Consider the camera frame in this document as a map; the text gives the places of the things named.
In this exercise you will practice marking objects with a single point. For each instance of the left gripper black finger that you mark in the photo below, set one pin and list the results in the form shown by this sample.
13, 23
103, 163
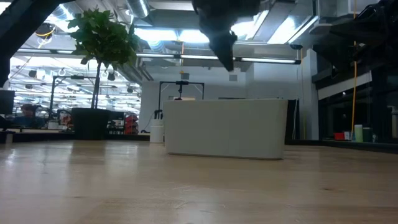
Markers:
225, 49

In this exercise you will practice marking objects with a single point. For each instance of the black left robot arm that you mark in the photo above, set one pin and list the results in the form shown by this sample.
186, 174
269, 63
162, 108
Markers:
18, 25

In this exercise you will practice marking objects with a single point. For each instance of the grey rectangular basket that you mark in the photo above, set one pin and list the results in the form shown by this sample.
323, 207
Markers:
225, 129

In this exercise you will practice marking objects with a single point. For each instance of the white pill bottle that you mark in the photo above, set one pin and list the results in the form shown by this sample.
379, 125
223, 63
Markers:
156, 133

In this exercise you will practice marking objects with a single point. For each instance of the long ceiling light bar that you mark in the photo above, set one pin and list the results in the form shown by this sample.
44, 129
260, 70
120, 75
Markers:
205, 57

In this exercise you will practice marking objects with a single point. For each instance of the red shelf items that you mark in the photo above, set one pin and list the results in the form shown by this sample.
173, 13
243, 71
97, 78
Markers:
131, 124

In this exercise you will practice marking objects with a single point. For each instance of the green leafy plant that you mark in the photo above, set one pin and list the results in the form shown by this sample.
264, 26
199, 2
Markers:
102, 40

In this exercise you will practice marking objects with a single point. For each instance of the red box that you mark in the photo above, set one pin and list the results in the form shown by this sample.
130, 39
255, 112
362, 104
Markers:
339, 136

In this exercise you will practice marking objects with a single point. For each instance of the black plant pot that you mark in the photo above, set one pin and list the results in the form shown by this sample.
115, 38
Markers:
90, 124

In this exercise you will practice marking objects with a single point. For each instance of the light green cup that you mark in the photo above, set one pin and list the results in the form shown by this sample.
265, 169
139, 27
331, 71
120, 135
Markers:
358, 133

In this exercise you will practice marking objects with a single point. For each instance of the dark green cup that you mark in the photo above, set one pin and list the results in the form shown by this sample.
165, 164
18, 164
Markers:
367, 135

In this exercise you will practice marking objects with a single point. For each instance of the person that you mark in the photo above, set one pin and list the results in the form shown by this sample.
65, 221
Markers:
28, 119

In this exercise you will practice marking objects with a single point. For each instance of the black monitor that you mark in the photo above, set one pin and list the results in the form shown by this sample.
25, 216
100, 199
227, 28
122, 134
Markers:
7, 102

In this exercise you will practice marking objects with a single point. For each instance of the black camera stand frame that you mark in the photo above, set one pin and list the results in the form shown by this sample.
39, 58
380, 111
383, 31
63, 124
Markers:
53, 93
181, 82

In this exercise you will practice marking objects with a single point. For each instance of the silver ventilation duct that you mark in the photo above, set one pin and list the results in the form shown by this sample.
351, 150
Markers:
138, 7

